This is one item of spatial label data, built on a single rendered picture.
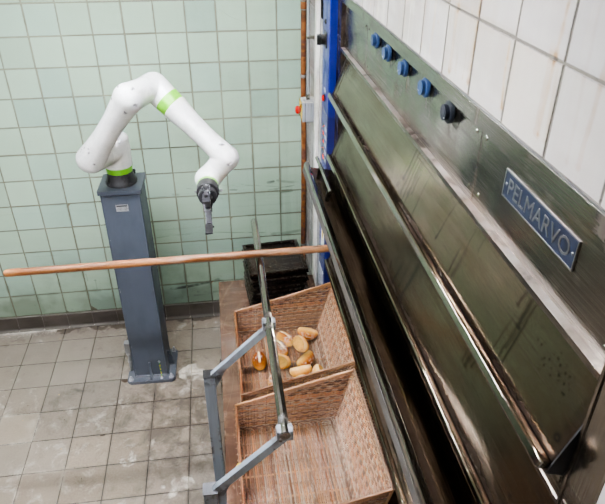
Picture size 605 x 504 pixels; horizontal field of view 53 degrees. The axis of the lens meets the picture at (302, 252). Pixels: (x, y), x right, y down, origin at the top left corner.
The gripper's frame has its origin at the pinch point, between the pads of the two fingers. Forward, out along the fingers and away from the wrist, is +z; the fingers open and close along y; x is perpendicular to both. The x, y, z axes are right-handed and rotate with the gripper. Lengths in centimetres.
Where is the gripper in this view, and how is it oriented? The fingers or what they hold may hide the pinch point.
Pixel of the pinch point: (207, 217)
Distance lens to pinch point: 237.6
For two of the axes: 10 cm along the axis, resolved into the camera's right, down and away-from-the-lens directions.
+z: 1.3, 5.2, -8.4
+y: 0.0, 8.5, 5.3
